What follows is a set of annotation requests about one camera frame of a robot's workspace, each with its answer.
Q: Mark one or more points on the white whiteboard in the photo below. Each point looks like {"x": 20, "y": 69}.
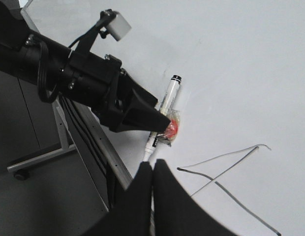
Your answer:
{"x": 240, "y": 148}

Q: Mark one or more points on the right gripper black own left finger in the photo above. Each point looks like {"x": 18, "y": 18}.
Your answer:
{"x": 132, "y": 215}

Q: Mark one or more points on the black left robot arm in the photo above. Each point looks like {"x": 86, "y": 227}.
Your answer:
{"x": 32, "y": 57}

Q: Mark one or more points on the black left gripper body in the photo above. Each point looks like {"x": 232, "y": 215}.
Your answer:
{"x": 99, "y": 83}

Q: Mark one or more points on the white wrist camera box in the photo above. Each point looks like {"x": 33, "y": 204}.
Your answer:
{"x": 118, "y": 26}

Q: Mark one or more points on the white black whiteboard marker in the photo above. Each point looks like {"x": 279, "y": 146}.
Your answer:
{"x": 165, "y": 107}

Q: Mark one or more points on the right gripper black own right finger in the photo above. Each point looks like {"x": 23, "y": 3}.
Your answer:
{"x": 175, "y": 212}

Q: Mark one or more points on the grey table leg with caster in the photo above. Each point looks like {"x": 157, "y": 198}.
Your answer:
{"x": 19, "y": 168}

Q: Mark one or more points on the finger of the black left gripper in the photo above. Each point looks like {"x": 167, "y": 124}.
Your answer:
{"x": 141, "y": 114}

